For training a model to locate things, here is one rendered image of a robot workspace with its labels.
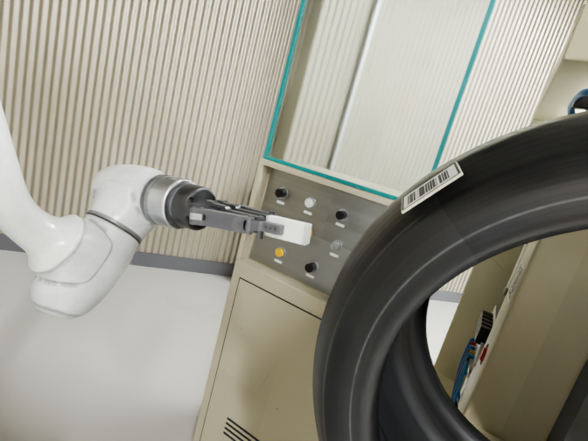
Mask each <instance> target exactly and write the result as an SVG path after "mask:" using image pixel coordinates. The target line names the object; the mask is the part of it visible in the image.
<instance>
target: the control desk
mask: <svg viewBox="0 0 588 441"><path fill-rule="evenodd" d="M393 201H394V200H393V199H389V198H386V197H382V196H380V195H377V194H374V193H371V192H367V191H364V190H361V189H358V188H355V187H352V186H350V185H345V184H342V183H340V182H336V181H333V180H330V179H328V178H323V177H320V176H318V175H315V174H311V173H309V172H306V171H301V170H299V169H296V168H293V167H290V166H287V165H284V164H279V163H277V162H274V161H271V160H268V159H265V158H260V160H259V165H258V168H257V172H256V175H255V182H254V186H253V190H252V193H251V197H250V201H249V205H248V206H249V207H253V208H257V209H260V210H263V211H266V212H269V211H275V214H277V216H279V217H284V218H287V219H291V220H295V221H302V222H306V223H311V224H312V226H311V238H310V244H308V245H301V244H297V243H294V242H290V241H284V240H280V239H277V238H274V237H270V236H267V235H264V232H263V237H262V239H256V235H257V234H256V233H253V234H241V240H240V244H239V248H238V252H237V256H236V261H235V265H234V271H233V275H232V278H231V283H230V286H229V290H228V294H227V301H226V304H225V308H224V312H223V315H222V319H221V323H220V330H219V333H218V337H217V340H216V345H215V349H214V352H213V358H212V362H211V367H210V370H209V374H208V377H207V381H206V388H205V392H204V395H203V399H202V403H201V406H200V411H199V417H198V421H197V424H196V428H195V432H194V436H193V440H192V441H319V437H318V433H317V427H316V422H315V415H314V406H313V391H312V377H313V362H314V354H315V347H316V342H317V337H318V333H319V326H320V322H321V319H322V316H323V313H324V310H325V308H326V303H327V301H328V298H329V297H330V294H331V292H332V289H333V286H334V284H335V282H336V280H337V278H338V275H339V273H340V271H341V269H342V267H343V265H344V264H345V262H346V260H347V258H348V257H349V255H350V253H351V252H352V250H353V249H354V247H355V245H356V244H357V242H358V241H359V239H360V238H361V237H362V236H363V235H364V233H365V232H366V231H367V230H368V228H369V227H370V226H371V224H372V223H373V222H374V221H375V220H376V219H377V217H378V216H379V215H380V214H381V213H382V212H383V211H384V210H385V209H386V208H387V207H388V206H389V205H390V204H391V203H392V202H393Z"/></svg>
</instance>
